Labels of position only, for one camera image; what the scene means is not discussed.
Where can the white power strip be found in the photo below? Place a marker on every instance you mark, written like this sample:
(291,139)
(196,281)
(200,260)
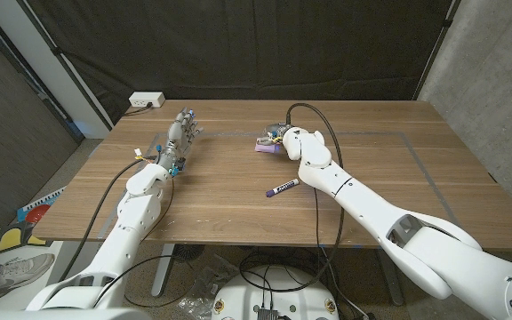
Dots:
(146,99)

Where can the grey table leg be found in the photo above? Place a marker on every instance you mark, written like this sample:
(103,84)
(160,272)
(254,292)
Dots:
(391,277)

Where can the grey sneaker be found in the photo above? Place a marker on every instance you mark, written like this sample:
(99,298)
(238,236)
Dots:
(22,271)

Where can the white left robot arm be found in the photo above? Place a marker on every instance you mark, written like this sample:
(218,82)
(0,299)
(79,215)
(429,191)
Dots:
(131,213)

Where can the clear plastic bag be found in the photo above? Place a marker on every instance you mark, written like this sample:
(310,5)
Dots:
(202,293)

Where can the white table leg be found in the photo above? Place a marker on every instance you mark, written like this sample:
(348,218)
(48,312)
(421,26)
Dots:
(162,271)

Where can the purple marker with white label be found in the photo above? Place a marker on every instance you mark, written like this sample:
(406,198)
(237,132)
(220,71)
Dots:
(282,188)

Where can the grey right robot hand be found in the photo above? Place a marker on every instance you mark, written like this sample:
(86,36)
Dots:
(275,132)

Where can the purple sticky note pad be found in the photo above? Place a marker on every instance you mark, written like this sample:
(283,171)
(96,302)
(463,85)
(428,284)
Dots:
(265,148)

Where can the black fabric backdrop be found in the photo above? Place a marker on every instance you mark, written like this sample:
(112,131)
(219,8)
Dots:
(247,49)

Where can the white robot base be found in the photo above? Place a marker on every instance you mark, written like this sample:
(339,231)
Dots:
(278,293)

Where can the colourful printed floor mat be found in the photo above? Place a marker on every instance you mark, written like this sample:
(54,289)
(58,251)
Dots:
(25,224)

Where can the black backdrop stand pole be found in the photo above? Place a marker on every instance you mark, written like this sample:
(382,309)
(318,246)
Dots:
(436,44)
(67,66)

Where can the grey tape outline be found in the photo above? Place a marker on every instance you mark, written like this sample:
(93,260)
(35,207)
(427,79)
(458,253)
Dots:
(420,166)

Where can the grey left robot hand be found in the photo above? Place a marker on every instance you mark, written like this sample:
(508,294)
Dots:
(178,140)

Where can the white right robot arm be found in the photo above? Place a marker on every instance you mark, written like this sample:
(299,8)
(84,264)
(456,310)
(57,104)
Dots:
(371,209)

